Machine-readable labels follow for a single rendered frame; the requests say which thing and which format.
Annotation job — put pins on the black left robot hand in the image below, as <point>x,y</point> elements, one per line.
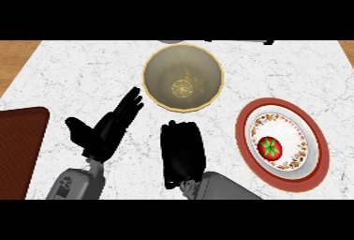
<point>109,131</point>

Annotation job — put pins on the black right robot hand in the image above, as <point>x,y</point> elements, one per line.
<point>182,153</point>

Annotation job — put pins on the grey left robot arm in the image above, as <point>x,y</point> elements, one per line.
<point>79,182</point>

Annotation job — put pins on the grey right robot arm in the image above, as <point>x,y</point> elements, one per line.
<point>222,187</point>

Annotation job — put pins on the red bell pepper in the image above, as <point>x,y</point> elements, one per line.
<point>271,148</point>

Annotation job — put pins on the red-rimmed floral white plate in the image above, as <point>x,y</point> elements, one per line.
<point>283,144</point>

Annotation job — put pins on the olive bowl with gold rim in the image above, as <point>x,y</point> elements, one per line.
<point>184,77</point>

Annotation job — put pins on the dark red woven placemat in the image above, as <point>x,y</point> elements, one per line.
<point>21,153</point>

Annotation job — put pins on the grey round object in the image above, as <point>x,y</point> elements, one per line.
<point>172,41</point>

